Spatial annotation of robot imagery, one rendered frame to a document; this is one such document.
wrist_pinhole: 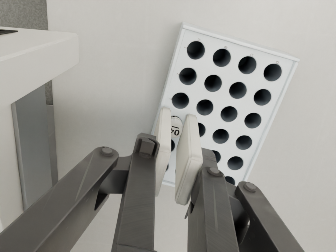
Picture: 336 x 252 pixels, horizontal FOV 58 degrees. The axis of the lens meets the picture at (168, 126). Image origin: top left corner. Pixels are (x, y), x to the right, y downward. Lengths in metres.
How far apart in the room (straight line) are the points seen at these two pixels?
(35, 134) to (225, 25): 0.16
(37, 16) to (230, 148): 0.93
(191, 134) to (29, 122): 0.09
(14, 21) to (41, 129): 0.96
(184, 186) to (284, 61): 0.12
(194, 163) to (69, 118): 0.15
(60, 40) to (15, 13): 0.96
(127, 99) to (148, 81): 0.02
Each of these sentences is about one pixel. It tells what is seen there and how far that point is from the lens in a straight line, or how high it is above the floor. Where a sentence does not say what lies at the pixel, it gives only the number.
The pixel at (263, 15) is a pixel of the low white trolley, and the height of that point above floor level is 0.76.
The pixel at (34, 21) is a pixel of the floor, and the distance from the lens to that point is 1.11.
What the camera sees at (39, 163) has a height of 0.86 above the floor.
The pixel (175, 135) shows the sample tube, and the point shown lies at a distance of 0.22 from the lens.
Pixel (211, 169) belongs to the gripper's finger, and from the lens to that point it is 0.16.
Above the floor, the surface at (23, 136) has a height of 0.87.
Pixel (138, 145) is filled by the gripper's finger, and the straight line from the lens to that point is 0.15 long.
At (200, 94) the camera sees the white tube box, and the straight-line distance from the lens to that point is 0.22.
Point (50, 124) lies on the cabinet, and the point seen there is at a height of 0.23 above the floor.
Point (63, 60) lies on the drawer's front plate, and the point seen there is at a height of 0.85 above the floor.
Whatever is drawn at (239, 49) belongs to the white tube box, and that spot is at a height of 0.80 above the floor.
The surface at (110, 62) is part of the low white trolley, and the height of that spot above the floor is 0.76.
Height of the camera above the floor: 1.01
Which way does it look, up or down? 68 degrees down
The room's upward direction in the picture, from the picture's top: 176 degrees counter-clockwise
